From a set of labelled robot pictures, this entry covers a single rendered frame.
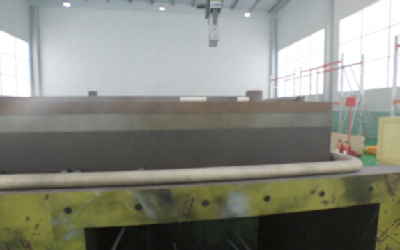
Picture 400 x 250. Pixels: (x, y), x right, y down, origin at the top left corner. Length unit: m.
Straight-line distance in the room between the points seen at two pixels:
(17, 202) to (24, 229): 0.04
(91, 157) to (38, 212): 0.11
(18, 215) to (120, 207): 0.14
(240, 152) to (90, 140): 0.27
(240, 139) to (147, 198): 0.20
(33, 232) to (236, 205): 0.30
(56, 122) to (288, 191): 0.41
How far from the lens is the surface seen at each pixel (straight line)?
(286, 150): 0.44
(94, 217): 0.36
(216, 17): 0.66
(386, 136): 5.65
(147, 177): 0.33
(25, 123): 0.45
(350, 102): 6.06
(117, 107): 0.39
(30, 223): 0.40
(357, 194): 0.47
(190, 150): 0.38
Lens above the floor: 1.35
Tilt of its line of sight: 5 degrees down
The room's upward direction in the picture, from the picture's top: straight up
